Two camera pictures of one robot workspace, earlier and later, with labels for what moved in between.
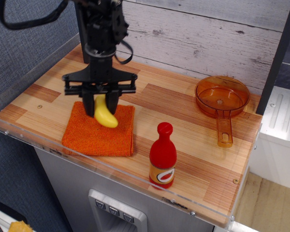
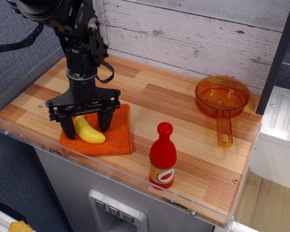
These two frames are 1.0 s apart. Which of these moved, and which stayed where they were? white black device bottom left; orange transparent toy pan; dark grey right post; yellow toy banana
Moved: yellow toy banana
Stayed: orange transparent toy pan; white black device bottom left; dark grey right post
